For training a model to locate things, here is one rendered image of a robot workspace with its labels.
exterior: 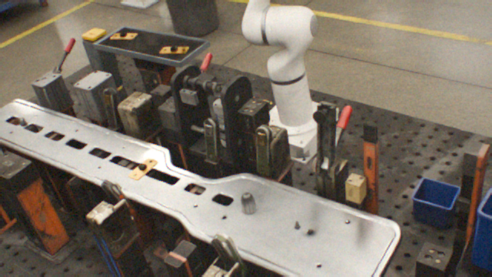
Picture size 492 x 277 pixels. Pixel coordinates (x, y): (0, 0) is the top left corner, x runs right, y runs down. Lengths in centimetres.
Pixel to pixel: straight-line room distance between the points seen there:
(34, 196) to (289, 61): 84
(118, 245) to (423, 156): 101
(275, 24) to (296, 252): 74
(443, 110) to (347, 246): 220
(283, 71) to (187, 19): 273
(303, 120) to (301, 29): 36
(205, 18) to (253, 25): 275
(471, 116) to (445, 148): 138
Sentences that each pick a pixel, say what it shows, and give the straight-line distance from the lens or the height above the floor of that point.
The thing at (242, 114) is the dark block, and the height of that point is 111.
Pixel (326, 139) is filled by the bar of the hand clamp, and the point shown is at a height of 113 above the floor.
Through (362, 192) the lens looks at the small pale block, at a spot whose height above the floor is 104.
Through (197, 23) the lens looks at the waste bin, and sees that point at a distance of 434.
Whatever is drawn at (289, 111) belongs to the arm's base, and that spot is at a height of 86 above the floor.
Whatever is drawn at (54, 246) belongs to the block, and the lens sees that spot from 170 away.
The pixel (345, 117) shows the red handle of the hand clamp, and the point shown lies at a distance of 120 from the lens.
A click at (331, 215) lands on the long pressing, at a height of 100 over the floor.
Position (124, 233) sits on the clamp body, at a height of 96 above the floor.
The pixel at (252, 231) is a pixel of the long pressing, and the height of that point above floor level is 100.
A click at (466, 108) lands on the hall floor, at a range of 325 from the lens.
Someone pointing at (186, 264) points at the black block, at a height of 98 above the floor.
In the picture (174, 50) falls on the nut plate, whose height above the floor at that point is 117.
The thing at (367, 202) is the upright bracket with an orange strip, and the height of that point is 98.
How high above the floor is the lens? 183
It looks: 36 degrees down
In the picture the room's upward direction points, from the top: 11 degrees counter-clockwise
